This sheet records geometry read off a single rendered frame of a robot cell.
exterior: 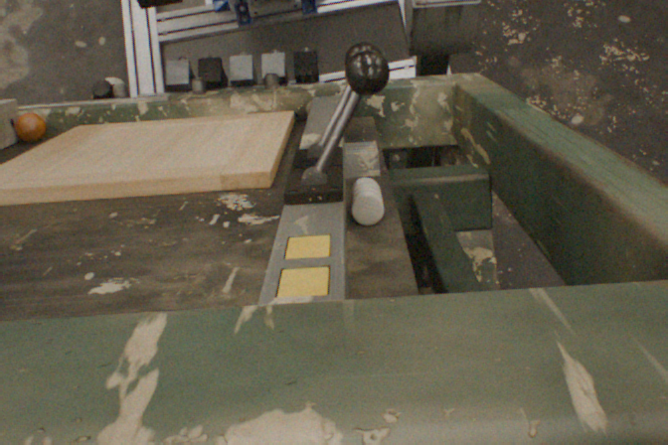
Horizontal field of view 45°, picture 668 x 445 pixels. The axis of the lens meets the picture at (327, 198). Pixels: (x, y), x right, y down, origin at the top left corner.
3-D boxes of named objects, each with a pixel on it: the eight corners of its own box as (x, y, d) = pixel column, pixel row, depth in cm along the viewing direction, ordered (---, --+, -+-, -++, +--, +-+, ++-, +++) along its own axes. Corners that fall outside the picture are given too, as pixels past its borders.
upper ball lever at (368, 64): (328, 196, 73) (396, 60, 70) (328, 207, 69) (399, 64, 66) (290, 178, 73) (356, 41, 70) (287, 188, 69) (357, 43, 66)
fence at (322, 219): (343, 118, 139) (342, 94, 138) (350, 364, 47) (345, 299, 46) (314, 120, 139) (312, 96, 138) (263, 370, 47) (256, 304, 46)
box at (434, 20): (463, 3, 161) (473, -57, 144) (470, 56, 157) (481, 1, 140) (403, 7, 161) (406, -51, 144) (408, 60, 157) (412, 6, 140)
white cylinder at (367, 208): (385, 224, 74) (381, 203, 81) (383, 194, 73) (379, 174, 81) (352, 227, 74) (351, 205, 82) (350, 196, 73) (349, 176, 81)
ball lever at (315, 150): (330, 168, 85) (388, 51, 82) (330, 176, 81) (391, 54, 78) (297, 152, 84) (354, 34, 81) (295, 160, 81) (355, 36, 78)
